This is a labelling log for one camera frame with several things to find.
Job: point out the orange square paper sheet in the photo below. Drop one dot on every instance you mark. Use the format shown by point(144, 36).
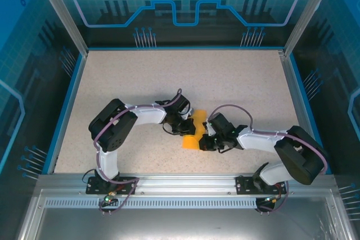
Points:
point(191, 142)

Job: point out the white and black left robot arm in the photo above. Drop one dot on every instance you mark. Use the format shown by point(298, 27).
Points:
point(146, 116)

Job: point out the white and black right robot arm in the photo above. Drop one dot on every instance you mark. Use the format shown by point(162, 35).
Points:
point(258, 138)

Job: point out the grey sheet metal tray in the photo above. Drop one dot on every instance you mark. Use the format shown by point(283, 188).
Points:
point(182, 223)

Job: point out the blue table edge strip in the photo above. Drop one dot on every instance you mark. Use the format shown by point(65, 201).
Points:
point(309, 110)
point(65, 113)

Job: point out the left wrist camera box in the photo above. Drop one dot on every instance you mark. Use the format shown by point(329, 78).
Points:
point(188, 115)

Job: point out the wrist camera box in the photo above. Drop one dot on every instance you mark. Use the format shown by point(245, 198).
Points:
point(210, 131)
point(188, 115)

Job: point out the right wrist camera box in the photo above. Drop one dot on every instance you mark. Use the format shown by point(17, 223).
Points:
point(210, 131)

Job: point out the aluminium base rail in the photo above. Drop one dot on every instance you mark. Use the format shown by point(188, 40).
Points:
point(182, 183)

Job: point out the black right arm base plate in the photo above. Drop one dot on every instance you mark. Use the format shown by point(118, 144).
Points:
point(244, 185)

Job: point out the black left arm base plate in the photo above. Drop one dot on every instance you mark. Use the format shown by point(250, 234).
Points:
point(126, 185)

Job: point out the aluminium side rail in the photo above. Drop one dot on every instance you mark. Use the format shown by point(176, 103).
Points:
point(289, 74)

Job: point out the aluminium frame post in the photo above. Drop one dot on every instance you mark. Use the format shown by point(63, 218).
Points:
point(309, 15)
point(62, 15)

